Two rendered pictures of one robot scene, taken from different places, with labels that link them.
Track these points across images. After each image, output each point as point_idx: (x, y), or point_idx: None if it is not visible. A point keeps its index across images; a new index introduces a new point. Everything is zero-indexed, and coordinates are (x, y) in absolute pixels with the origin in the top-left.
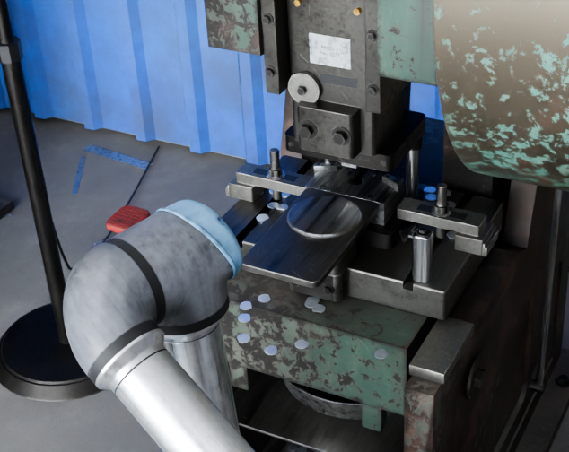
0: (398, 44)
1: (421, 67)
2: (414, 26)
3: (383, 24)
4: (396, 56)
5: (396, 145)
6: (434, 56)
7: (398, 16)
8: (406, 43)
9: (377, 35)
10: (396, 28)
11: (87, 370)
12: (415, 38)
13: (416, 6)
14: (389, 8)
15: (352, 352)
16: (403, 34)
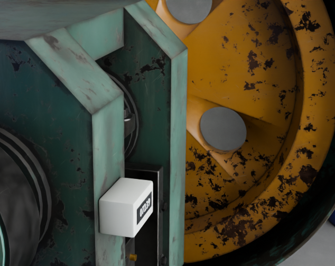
0: (174, 249)
1: (179, 256)
2: (178, 225)
3: (170, 240)
4: (174, 261)
5: None
6: (183, 239)
7: (175, 225)
8: (176, 244)
9: (168, 254)
10: (174, 236)
11: None
12: (178, 235)
13: (179, 206)
14: (172, 222)
15: None
16: (176, 238)
